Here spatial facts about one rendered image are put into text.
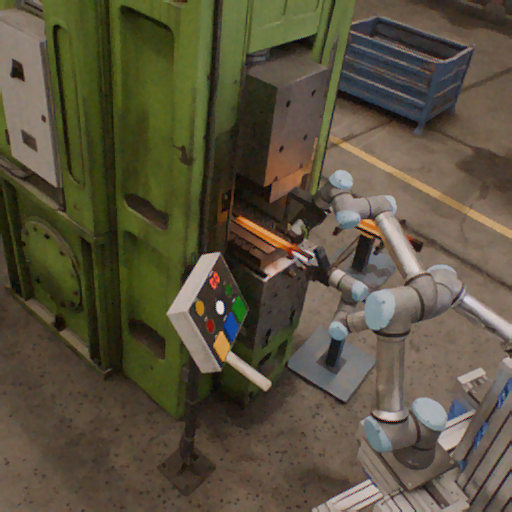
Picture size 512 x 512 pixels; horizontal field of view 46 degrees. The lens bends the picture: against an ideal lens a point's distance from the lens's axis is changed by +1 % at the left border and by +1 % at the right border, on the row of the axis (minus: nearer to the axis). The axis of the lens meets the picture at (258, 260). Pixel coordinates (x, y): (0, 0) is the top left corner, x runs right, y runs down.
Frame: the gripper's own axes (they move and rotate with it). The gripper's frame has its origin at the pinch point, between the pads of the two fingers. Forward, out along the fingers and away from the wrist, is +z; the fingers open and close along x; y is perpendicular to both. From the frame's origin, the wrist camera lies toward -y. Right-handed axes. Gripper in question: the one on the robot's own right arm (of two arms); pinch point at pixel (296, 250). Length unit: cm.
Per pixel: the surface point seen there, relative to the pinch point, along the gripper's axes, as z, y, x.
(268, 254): 8.8, 3.3, -7.6
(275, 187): 8.1, -32.0, -9.7
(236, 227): 30.6, 2.2, -4.5
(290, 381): 0, 102, 17
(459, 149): 64, 103, 355
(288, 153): 7.9, -45.3, -4.5
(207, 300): -6, -13, -60
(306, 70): 11, -75, 4
